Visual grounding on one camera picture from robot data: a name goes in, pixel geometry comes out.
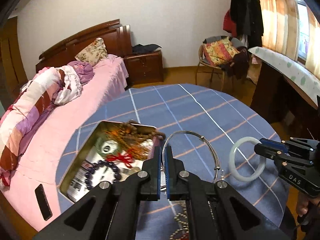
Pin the dark wooden desk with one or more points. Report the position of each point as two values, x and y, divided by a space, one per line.
284 105

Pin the floral pillow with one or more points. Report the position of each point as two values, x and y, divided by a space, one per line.
93 53

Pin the orange patterned curtain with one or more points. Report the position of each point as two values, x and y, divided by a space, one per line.
285 28

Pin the wooden nightstand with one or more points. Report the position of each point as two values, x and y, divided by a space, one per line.
144 68

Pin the pink patchwork quilt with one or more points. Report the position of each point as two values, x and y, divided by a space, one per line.
50 87

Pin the purple garment on bed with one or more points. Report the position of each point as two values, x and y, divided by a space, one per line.
84 71

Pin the pale jade bangle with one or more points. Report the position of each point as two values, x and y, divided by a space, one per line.
231 161

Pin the wooden headboard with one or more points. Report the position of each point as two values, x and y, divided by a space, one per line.
116 38

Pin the thin silver bangle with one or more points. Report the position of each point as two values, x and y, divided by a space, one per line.
196 151

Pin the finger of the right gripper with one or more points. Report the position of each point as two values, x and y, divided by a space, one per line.
270 152
298 146

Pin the pink tin jewelry box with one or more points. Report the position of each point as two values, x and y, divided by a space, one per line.
78 172

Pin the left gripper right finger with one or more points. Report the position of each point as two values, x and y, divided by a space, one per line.
215 210

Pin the white green patterned desk cover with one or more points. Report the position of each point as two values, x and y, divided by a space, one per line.
306 81

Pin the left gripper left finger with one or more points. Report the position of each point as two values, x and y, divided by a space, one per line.
109 211

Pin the wooden wardrobe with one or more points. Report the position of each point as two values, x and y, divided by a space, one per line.
13 75

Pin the blue plaid tablecloth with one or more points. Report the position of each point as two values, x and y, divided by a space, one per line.
184 113

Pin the colourful floral cushion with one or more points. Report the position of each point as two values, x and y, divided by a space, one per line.
219 52

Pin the dark clothes on nightstand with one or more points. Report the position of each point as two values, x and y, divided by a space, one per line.
143 49

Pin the bed with pink sheet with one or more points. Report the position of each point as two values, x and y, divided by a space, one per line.
39 163

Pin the red knot orange tassel charm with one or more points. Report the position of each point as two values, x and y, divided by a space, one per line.
131 148

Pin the black smartphone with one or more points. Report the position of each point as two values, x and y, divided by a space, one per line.
43 202

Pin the hanging dark coats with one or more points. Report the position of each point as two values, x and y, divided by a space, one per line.
244 18

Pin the person right hand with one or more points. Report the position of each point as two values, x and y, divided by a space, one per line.
302 204

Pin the rattan chair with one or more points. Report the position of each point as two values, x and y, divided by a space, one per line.
237 68

